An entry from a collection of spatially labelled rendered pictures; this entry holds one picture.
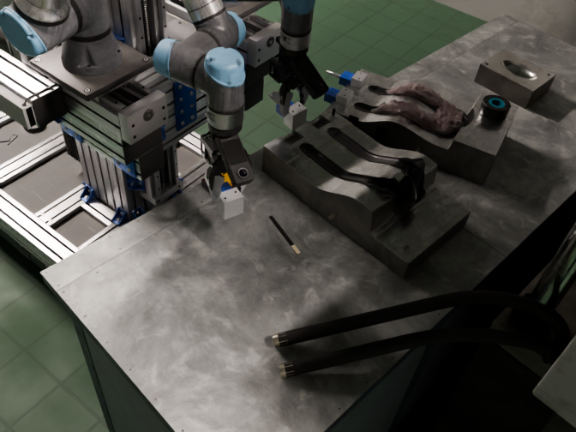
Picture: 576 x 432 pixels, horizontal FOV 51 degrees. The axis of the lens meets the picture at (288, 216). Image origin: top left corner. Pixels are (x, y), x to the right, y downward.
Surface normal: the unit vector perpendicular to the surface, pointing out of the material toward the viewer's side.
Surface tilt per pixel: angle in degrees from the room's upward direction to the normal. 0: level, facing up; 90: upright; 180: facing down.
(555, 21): 90
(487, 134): 0
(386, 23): 0
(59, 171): 0
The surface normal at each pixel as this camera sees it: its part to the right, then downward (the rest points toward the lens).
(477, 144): 0.07, -0.69
